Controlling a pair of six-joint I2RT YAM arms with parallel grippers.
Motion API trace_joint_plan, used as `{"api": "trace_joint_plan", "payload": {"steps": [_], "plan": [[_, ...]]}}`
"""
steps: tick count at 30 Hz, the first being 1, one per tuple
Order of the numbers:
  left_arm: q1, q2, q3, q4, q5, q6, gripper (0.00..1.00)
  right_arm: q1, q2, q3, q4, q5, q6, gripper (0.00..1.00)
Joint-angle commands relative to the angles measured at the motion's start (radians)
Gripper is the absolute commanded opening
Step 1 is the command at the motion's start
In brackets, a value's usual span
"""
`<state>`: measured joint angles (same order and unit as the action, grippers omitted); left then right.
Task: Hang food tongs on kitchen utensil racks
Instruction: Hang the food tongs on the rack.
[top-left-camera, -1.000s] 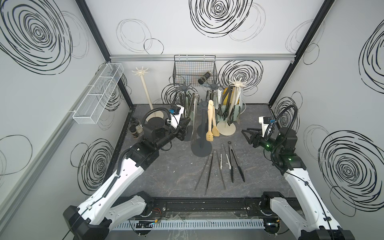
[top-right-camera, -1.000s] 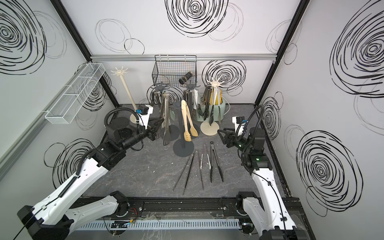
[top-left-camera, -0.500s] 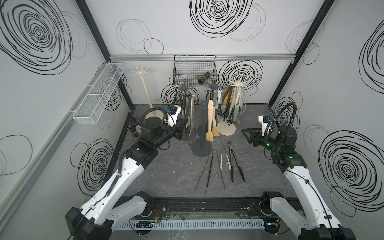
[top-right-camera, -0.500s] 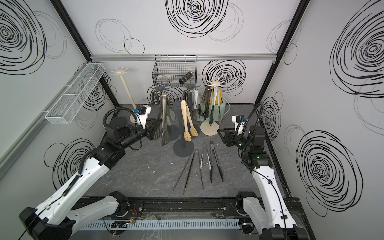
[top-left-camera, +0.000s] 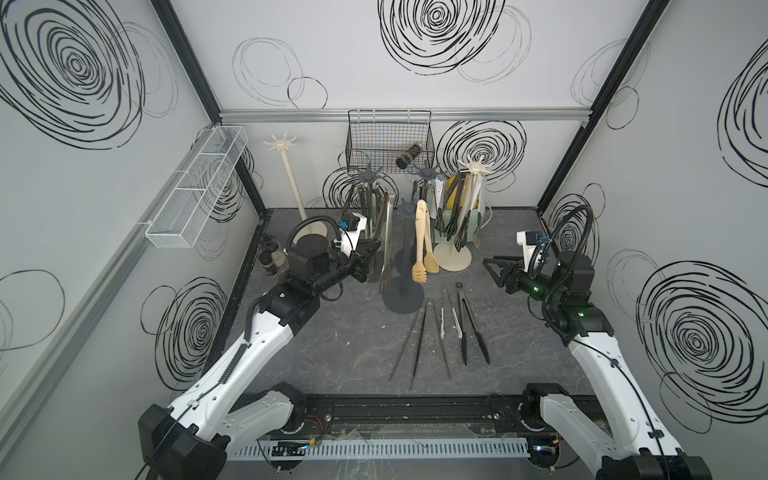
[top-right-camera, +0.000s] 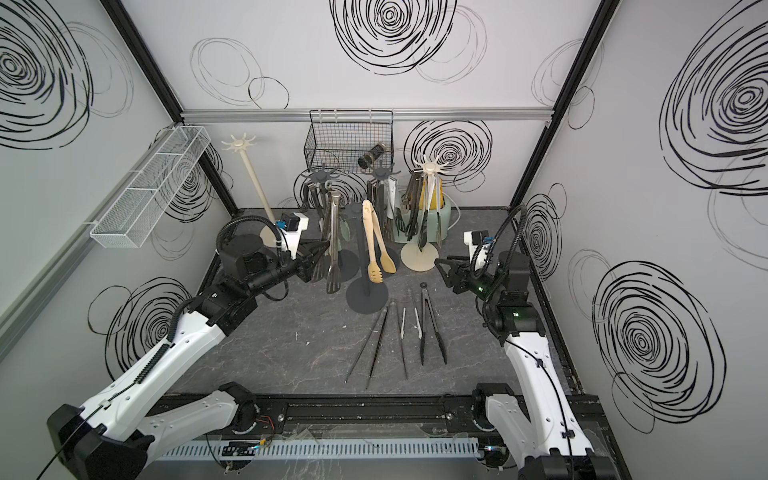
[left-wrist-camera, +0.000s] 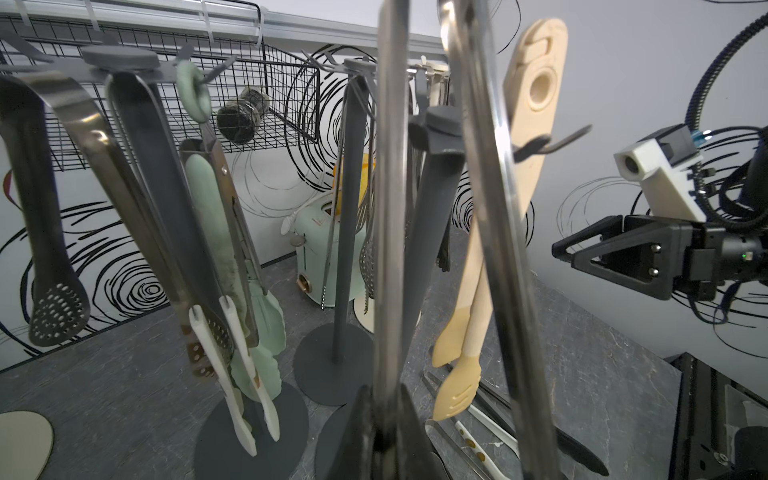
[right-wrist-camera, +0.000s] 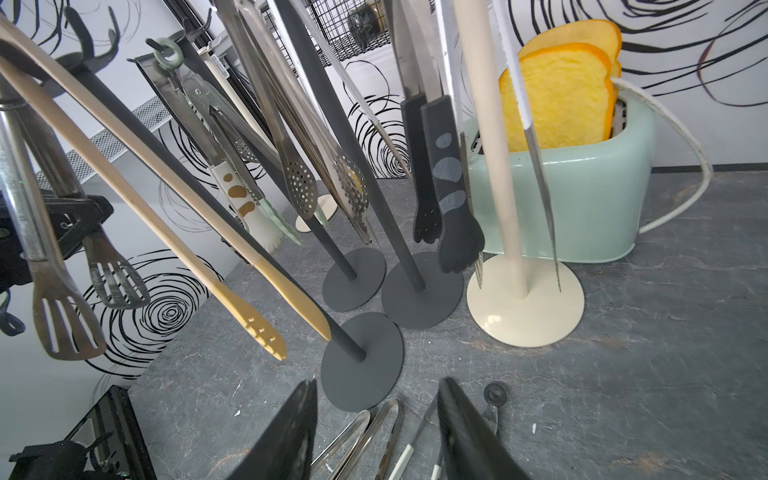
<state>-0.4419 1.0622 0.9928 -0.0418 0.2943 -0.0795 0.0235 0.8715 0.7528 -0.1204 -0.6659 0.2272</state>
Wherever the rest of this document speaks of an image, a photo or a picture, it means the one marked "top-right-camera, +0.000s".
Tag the black slotted spatula tongs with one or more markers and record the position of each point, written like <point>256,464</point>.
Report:
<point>413,204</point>

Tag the black wire wall basket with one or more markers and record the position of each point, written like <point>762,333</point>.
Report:
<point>337,138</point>

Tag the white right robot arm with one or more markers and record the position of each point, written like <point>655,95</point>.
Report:
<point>543,435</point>

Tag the small steel tongs white tip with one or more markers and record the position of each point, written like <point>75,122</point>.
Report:
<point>406,313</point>

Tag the grey cable duct strip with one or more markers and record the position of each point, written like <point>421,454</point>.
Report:
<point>326,449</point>

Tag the white wire wall basket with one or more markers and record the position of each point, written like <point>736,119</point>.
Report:
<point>132,216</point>

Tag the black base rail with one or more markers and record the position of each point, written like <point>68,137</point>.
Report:
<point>272,414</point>

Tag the white handled slotted steel tongs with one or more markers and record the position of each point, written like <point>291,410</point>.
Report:
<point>436,205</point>

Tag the dark grey rack stand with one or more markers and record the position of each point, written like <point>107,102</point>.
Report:
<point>363,296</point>
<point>376,190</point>
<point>350,187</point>

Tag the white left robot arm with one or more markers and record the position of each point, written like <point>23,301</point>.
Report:
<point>113,434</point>

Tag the wooden bamboo tongs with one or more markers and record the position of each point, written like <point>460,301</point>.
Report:
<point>379,258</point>

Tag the clear handled steel tongs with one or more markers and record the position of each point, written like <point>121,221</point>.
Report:
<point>391,198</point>

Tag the dark grey rack stand back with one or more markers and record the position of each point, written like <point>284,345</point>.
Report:
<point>376,190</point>

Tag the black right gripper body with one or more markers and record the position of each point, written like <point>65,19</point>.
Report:
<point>480,283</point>

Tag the steel wire tongs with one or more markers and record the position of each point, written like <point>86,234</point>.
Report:
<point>309,198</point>

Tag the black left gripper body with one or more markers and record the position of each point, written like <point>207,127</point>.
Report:
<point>279,269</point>

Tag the black pepper grinder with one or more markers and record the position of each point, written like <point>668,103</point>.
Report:
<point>369,157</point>

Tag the dark grey rack stand front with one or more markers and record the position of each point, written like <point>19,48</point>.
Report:
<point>350,187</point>

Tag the yellow sponge toast slice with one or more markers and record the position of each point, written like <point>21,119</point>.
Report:
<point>429,191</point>

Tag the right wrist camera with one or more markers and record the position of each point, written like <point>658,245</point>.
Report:
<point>478,243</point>

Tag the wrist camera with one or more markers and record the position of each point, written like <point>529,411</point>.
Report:
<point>478,243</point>
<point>291,226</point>

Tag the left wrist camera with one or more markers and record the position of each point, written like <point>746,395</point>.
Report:
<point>291,226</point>

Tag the tall cream utensil rack stand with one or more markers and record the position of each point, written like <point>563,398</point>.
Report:
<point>241,145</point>

